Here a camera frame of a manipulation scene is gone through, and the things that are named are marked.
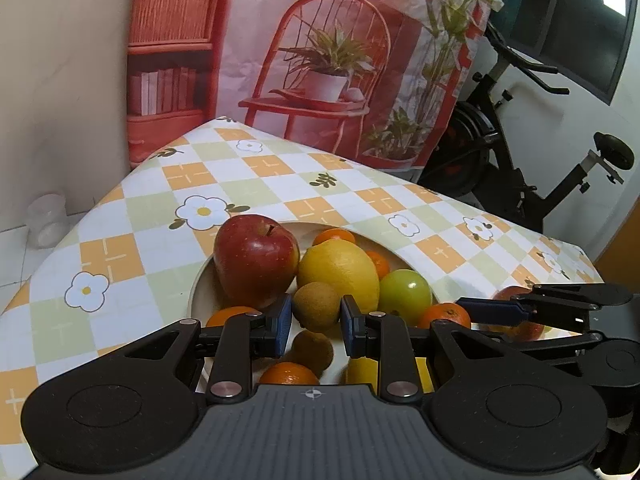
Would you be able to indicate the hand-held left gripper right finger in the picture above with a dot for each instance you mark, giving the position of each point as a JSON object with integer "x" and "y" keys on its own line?
{"x": 350, "y": 327}

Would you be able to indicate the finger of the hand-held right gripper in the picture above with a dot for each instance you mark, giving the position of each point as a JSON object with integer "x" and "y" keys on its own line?
{"x": 495, "y": 312}
{"x": 550, "y": 345}

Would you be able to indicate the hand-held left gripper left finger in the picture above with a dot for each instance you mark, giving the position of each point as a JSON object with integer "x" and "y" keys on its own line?
{"x": 282, "y": 325}

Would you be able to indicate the small red apple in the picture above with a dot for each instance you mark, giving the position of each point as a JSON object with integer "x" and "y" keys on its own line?
{"x": 527, "y": 330}

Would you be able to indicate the brown kiwi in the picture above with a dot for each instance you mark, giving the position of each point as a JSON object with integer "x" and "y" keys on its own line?
{"x": 312, "y": 352}
{"x": 315, "y": 305}

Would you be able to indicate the yellow lemon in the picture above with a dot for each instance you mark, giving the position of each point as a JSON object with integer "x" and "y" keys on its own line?
{"x": 362, "y": 372}
{"x": 337, "y": 270}

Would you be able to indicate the mandarin orange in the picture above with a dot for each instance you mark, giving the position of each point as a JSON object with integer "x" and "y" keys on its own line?
{"x": 445, "y": 315}
{"x": 289, "y": 375}

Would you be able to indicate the smooth tangerine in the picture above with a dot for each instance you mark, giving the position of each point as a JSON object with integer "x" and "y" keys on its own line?
{"x": 230, "y": 316}

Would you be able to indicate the green apple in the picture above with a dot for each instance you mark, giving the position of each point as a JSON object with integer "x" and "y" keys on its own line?
{"x": 405, "y": 295}

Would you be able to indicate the small orange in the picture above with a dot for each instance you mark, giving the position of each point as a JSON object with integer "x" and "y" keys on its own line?
{"x": 380, "y": 262}
{"x": 334, "y": 236}

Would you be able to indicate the large red apple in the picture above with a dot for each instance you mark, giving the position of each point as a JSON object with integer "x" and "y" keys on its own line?
{"x": 250, "y": 260}

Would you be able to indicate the beige plate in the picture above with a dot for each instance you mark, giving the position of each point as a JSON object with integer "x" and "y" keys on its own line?
{"x": 202, "y": 290}

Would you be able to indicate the wooden door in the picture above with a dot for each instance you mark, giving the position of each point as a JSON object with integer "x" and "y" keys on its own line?
{"x": 625, "y": 255}

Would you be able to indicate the black exercise bike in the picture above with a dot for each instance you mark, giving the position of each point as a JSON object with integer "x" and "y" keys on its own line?
{"x": 500, "y": 170}

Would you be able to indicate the dark window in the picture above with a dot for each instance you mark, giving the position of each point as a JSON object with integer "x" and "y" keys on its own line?
{"x": 575, "y": 10}

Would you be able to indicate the red printed wall backdrop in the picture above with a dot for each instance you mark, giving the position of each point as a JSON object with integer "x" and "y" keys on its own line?
{"x": 240, "y": 35}

